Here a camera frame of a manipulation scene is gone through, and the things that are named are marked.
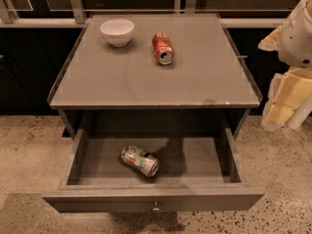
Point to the green white 7up can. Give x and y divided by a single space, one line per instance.
141 160

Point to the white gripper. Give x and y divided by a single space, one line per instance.
296 39

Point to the white ceramic bowl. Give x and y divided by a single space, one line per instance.
117 32

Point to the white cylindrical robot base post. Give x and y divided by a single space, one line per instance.
300 114

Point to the grey cabinet with counter top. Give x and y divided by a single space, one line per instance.
205 71

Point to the grey metal railing frame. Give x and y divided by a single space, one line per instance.
77 13

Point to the metal drawer knob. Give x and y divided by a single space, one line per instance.
155 208

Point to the grey top drawer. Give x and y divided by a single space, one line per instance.
197 172

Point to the orange soda can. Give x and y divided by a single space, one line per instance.
163 48

